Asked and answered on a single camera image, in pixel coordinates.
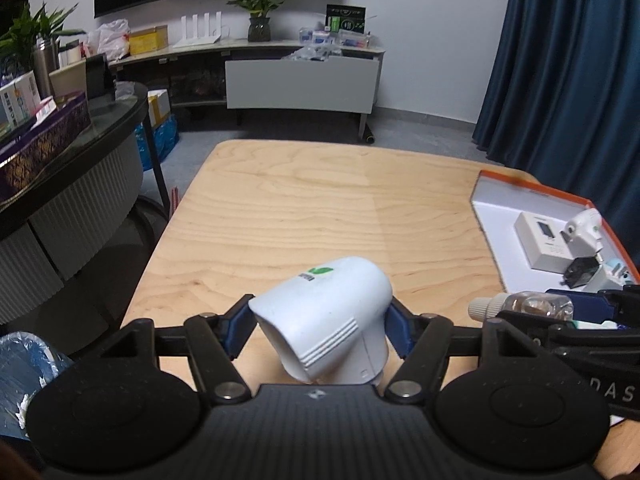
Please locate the steel bottle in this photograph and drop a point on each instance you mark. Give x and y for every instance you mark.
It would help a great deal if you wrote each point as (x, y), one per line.
(46, 67)

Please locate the dark blue curtain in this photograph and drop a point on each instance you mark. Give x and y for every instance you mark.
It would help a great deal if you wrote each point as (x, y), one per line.
(565, 60)

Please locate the curved low media shelf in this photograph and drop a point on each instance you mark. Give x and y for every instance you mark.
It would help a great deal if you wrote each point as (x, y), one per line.
(200, 77)

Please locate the bin with blue liner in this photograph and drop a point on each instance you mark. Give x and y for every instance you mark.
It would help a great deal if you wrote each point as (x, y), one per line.
(25, 375)

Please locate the white plug-in mosquito heater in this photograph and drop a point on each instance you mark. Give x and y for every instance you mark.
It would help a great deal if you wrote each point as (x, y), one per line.
(325, 305)
(582, 225)

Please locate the white red plastic bag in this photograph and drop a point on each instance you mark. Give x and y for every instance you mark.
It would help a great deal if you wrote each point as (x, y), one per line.
(110, 40)

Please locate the orange rimmed white tray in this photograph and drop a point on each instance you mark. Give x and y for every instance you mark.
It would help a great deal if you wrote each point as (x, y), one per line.
(500, 220)

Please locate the row of small plastic boxes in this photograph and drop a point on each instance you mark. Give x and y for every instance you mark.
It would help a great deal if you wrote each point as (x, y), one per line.
(335, 39)

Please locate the black curved counter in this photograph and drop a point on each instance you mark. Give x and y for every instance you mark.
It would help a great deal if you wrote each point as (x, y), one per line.
(85, 220)

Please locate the black green box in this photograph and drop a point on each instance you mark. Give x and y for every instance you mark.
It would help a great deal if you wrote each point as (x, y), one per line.
(346, 17)

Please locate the white charger box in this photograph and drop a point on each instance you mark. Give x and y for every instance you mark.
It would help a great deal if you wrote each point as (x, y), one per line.
(540, 245)

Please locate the white router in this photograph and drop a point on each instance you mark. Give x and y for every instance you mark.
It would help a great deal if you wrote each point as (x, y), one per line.
(197, 35)

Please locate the beige box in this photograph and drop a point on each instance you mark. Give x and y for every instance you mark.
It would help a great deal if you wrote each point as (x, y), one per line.
(67, 80)

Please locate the pink small box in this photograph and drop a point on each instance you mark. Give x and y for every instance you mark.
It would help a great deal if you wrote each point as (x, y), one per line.
(44, 109)

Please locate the white yellow printed carton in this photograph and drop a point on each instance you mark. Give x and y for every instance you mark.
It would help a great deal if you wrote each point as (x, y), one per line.
(17, 100)

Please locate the white yellow floor carton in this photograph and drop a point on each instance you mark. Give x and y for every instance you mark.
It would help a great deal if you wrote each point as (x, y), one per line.
(158, 107)

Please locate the pile of clear packets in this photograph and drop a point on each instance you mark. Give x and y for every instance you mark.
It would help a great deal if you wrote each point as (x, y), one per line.
(312, 53)

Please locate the yellow cardboard box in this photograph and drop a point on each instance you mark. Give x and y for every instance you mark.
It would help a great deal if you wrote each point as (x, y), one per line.
(149, 41)

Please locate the leafy green plant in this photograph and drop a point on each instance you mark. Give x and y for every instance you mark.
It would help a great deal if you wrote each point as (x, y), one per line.
(35, 30)

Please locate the purple patterned box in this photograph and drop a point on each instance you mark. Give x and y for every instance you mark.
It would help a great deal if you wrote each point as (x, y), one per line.
(45, 145)

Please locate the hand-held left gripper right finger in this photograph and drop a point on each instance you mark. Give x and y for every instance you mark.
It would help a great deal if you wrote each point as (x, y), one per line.
(400, 330)

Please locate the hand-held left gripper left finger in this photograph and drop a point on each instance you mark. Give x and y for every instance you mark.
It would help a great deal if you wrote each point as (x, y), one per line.
(237, 325)

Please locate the clear small bottle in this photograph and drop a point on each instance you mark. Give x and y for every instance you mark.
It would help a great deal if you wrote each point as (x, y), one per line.
(540, 305)

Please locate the black charger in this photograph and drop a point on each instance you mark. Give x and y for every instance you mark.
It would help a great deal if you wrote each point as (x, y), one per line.
(580, 270)

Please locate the light blue bottle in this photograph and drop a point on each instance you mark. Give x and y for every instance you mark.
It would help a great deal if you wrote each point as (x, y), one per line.
(612, 275)

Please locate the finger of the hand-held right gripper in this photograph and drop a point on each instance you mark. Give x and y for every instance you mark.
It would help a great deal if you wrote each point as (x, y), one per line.
(545, 335)
(585, 297)

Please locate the blue plastic bag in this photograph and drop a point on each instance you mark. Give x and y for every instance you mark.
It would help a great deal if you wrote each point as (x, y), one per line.
(162, 142)

